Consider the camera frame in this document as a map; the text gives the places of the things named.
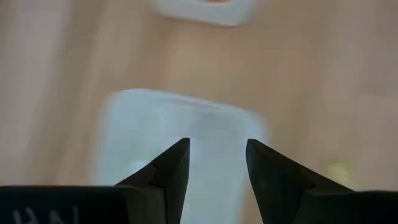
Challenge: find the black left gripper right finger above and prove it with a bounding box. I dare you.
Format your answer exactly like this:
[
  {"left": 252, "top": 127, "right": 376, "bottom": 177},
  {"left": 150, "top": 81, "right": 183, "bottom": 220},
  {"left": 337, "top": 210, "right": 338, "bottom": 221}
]
[{"left": 245, "top": 138, "right": 354, "bottom": 224}]

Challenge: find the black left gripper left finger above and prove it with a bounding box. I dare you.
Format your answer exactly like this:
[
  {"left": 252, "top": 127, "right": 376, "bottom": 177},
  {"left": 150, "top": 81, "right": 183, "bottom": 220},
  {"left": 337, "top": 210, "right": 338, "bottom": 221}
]
[{"left": 114, "top": 137, "right": 192, "bottom": 224}]

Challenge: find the white plastic bin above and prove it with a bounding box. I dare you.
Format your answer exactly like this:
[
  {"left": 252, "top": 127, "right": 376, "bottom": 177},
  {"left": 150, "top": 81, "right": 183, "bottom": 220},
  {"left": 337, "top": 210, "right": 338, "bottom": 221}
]
[
  {"left": 151, "top": 0, "right": 259, "bottom": 28},
  {"left": 95, "top": 88, "right": 271, "bottom": 224}
]

